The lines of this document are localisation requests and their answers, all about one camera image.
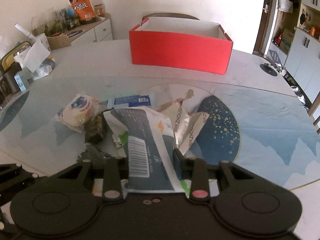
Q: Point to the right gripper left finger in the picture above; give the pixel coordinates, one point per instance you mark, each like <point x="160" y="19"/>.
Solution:
<point x="115" y="170"/>

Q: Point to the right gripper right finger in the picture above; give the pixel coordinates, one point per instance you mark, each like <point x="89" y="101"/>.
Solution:
<point x="195" y="170"/>

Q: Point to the grey white barcode snack bag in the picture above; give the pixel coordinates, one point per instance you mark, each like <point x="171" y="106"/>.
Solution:
<point x="150" y="149"/>

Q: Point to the dark brown snack packet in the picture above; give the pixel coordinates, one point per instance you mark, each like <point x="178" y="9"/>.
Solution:
<point x="95" y="130"/>

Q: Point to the white round bun packet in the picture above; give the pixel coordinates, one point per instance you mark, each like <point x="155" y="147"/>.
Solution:
<point x="78" y="112"/>

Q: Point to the red cardboard box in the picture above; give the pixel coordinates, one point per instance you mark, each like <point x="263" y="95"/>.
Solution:
<point x="181" y="43"/>

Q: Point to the small light blue box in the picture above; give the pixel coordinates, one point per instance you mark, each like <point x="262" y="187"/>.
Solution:
<point x="21" y="81"/>

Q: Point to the grey tall storage cabinet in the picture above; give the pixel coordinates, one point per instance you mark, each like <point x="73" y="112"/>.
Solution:
<point x="303" y="63"/>

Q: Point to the white tissue paper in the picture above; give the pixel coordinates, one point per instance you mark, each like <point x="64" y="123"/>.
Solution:
<point x="35" y="56"/>

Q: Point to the wooden chair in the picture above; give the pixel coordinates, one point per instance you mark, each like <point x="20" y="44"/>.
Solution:
<point x="169" y="14"/>

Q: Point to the brown cardboard tray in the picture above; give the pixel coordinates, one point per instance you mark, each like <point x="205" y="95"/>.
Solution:
<point x="57" y="42"/>

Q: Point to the white side cabinet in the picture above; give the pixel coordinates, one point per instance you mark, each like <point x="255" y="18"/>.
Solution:
<point x="100" y="30"/>

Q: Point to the black round mat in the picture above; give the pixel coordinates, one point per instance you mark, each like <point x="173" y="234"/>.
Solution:
<point x="74" y="33"/>

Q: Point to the red lidded spice jars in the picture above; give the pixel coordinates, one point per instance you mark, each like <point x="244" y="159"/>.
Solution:
<point x="99" y="9"/>

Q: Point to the orange snack bag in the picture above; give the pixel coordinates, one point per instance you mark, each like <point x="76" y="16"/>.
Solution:
<point x="83" y="10"/>

